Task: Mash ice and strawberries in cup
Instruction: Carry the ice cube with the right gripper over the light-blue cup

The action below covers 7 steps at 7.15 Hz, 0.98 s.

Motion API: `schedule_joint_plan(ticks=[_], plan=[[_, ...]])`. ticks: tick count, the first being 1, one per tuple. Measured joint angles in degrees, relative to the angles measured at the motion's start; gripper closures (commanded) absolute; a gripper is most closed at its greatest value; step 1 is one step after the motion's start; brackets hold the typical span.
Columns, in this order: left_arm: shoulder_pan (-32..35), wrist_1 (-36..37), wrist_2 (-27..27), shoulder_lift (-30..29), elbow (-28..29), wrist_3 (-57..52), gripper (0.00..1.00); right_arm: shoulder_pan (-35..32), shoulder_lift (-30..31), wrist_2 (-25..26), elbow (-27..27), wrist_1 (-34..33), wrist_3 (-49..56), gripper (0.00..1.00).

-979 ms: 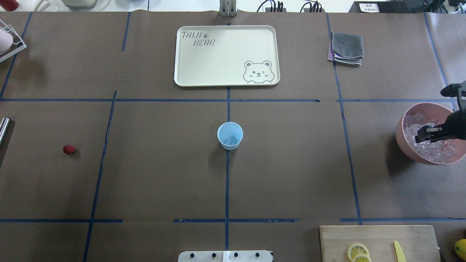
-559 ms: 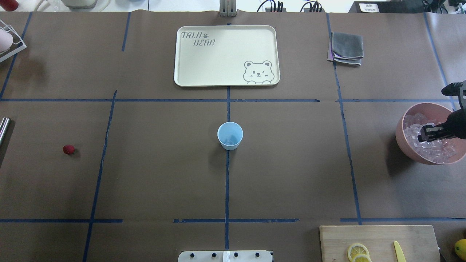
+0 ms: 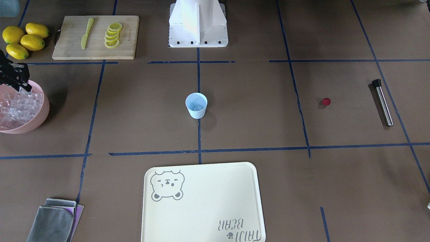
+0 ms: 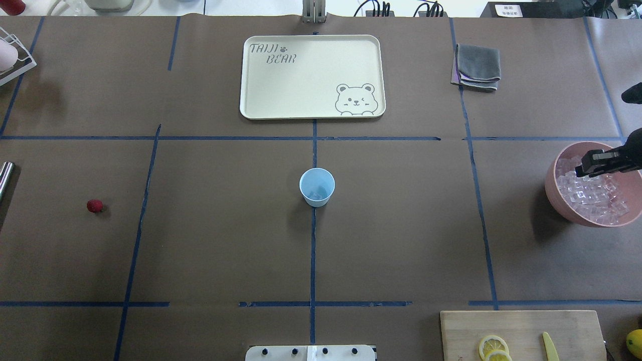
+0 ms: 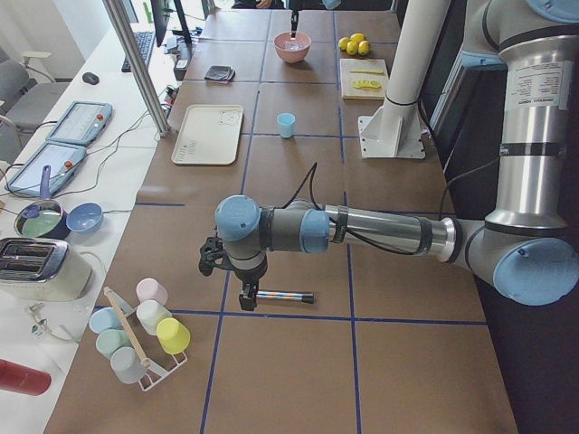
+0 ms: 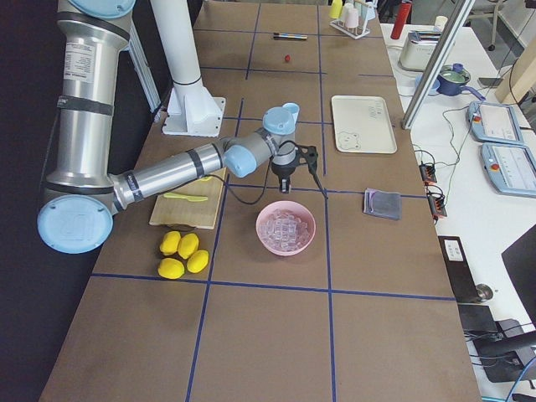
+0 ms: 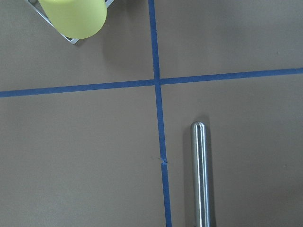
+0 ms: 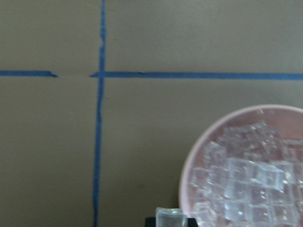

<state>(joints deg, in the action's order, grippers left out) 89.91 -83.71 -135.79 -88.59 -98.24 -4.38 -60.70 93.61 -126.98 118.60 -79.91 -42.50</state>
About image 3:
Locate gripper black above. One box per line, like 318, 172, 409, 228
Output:
0, 50, 32, 92

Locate light blue cup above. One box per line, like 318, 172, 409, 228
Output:
185, 92, 208, 119

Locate ice cube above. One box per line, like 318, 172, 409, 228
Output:
192, 105, 203, 112

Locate steel muddler black tip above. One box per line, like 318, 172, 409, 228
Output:
372, 79, 394, 127

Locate ice cubes in bowl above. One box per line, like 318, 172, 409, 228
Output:
0, 89, 44, 131

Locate pink bowl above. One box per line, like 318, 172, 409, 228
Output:
0, 81, 50, 134

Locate yellow lemon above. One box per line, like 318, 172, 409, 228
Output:
20, 34, 45, 51
6, 43, 29, 60
2, 26, 26, 44
26, 23, 50, 39

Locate wooden cutting board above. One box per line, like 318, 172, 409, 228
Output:
52, 15, 140, 60

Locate yellow plastic knife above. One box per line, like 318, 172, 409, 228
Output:
80, 18, 94, 49

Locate lemon slices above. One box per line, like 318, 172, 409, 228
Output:
104, 23, 123, 48

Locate grey folded cloth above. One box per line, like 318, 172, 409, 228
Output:
27, 198, 85, 242

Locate cream bear tray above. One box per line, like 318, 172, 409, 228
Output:
141, 161, 267, 242

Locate red strawberry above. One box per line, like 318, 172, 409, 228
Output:
321, 98, 331, 106

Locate white pedestal column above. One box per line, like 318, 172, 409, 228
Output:
168, 0, 229, 48

